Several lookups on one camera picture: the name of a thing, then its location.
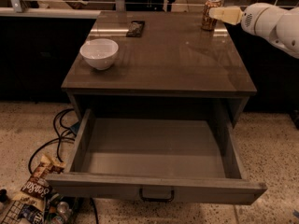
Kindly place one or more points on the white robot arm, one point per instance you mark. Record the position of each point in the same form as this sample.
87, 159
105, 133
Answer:
278, 26

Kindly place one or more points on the open grey top drawer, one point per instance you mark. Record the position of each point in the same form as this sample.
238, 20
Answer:
198, 159

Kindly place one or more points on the orange soda can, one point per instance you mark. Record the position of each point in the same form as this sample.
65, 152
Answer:
209, 23

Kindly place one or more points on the dark snack packet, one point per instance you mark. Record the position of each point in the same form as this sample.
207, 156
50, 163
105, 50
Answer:
135, 29

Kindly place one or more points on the black drawer handle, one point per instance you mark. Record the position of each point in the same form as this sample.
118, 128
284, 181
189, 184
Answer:
158, 196

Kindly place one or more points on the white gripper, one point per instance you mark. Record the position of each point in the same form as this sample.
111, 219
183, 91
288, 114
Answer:
251, 19

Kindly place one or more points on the silver can in basket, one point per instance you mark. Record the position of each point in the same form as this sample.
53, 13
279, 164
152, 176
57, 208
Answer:
64, 211

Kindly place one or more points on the white ceramic bowl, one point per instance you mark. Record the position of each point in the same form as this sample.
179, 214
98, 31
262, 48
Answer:
100, 53

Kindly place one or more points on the grey cabinet with glossy top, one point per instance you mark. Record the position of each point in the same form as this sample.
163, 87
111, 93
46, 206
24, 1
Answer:
173, 57

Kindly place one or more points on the wire basket with snacks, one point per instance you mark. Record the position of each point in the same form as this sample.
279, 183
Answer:
20, 213

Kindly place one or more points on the brown chip bag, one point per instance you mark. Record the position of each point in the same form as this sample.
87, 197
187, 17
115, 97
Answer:
36, 188

